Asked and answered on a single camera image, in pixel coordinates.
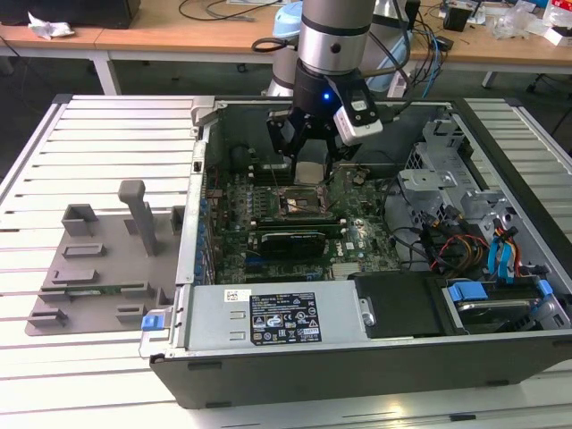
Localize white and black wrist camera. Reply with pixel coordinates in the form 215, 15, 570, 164
332, 87, 384, 145

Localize hard disk in blue carrier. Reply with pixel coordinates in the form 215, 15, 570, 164
444, 279, 553, 334

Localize silver square CPU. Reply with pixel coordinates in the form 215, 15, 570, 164
295, 160, 330, 185

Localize grey cable loop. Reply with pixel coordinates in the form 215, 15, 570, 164
178, 0, 258, 23

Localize grey power supply with label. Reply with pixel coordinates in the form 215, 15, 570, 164
185, 281, 372, 352

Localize black open PC case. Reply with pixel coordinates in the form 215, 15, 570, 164
139, 96, 572, 410

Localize black graphics card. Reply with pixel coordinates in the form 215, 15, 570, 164
257, 229, 328, 259

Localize clear plastic bags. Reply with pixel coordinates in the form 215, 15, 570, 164
491, 8, 544, 39

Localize green motherboard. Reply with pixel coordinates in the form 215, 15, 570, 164
203, 163, 406, 287

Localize grey plastic parts rack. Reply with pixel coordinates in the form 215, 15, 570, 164
24, 178, 187, 337

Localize crumpled white paper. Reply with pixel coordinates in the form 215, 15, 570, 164
27, 11, 76, 41

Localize black camera cable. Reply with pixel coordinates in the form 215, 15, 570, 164
379, 88, 424, 124

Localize black RAM slot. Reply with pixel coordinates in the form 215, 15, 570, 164
249, 215, 346, 227
249, 172, 296, 186
248, 164, 294, 176
249, 222, 349, 234

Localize white power strip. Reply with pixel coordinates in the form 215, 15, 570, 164
386, 73, 411, 98

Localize red yellow black wire bundle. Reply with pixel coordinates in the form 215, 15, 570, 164
428, 231, 491, 272

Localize wooden desk white frame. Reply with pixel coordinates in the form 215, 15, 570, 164
96, 0, 572, 95
0, 24, 102, 59

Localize white and black box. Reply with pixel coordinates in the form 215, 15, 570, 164
544, 24, 572, 46

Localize green RAM stick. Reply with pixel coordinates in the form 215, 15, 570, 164
42, 286, 125, 298

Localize metal socket cover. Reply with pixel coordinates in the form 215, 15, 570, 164
320, 178, 340, 215

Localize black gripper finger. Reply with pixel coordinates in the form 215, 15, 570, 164
266, 109, 310, 184
324, 131, 360, 184

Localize blue data wire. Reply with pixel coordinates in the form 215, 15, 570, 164
499, 235, 520, 287
486, 243, 502, 283

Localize black plastic bay cover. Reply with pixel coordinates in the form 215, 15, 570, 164
348, 272, 452, 339

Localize red and white package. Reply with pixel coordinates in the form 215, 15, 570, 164
543, 0, 572, 28

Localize CPU socket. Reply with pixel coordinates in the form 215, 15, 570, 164
277, 184, 334, 220

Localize large black computer case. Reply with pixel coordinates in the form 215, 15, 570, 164
0, 0, 142, 29

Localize small black box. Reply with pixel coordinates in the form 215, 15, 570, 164
444, 6, 475, 32

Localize silver metal drive cage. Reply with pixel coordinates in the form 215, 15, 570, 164
396, 167, 515, 251

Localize blue network cable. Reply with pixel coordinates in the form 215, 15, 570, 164
422, 26, 448, 98

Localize orange data wire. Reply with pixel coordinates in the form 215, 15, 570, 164
512, 231, 525, 278

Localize silver chipset heatsink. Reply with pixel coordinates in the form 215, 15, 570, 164
332, 263, 361, 281

